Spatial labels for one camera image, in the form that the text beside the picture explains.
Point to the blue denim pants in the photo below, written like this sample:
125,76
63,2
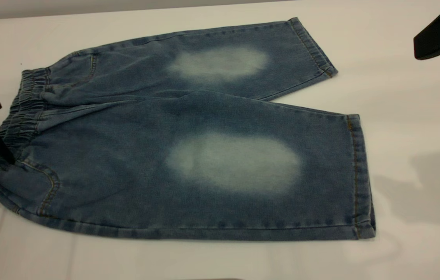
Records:
134,155

